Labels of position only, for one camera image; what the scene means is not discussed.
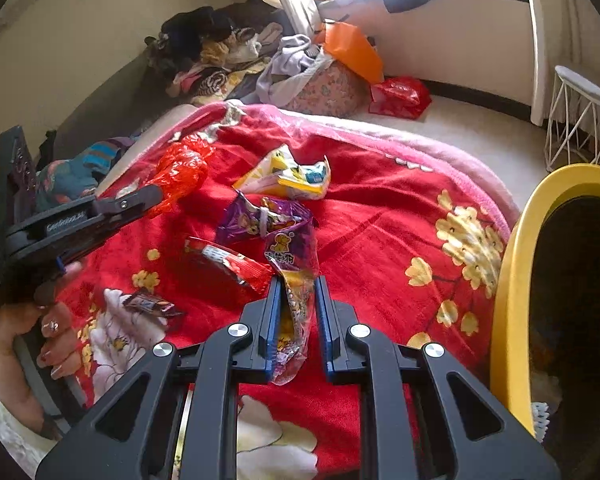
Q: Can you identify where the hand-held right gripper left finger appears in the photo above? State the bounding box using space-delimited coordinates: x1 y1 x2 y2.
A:
35 277 286 480

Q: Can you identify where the wide cream curtain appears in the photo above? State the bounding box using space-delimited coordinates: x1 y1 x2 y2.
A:
522 0 600 126

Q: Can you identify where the light grey garment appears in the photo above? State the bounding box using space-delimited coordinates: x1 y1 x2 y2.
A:
255 34 331 106

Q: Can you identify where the blue patterned garment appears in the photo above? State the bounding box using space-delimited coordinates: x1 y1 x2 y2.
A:
35 137 136 213

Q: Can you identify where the beige bed mattress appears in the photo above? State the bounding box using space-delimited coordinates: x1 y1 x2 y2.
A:
115 105 201 171

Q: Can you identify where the brown candy wrapper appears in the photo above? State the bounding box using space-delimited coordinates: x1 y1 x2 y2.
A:
121 292 186 318

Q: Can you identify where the white window seat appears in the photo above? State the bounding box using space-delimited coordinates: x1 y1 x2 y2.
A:
320 0 538 121

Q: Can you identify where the person's left forearm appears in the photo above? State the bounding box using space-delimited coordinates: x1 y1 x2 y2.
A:
0 360 51 468

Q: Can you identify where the red cellophane wrapper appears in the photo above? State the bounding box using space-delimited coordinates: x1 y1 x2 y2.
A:
150 140 213 218

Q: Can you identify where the floral fabric storage bag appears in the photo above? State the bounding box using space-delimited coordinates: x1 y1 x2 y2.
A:
285 57 368 116

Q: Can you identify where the person's left hand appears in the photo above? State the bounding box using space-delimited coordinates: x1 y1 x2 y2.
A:
0 261 88 438

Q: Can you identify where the red plastic bag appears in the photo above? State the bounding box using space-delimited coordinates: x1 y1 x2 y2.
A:
369 76 432 120

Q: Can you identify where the purple yellow snack wrapper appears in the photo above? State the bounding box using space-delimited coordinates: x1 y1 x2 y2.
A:
264 220 321 386

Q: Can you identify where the grey bed headboard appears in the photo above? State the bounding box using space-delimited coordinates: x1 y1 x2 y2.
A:
50 52 176 151

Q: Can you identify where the white wire stool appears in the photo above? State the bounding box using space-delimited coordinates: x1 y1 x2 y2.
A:
544 65 600 173

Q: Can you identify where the pile of clothes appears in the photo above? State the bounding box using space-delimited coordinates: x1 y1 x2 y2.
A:
145 0 291 106

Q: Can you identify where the purple cartoon snack wrapper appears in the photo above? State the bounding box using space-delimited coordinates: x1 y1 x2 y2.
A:
215 190 313 246

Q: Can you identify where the red floral blanket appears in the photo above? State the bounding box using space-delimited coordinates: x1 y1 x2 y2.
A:
45 102 523 480

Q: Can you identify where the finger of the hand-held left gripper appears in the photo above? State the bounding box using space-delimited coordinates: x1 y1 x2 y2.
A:
92 184 165 233

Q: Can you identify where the red snack packet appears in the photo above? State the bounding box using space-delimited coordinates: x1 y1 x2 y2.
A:
184 236 276 295

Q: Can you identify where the orange shopping bag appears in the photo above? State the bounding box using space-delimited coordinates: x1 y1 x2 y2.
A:
314 20 385 85

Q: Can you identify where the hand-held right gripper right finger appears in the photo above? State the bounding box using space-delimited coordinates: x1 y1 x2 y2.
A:
314 276 561 480

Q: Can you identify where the yellow rimmed trash bin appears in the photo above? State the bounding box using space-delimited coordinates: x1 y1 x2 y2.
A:
489 164 600 446

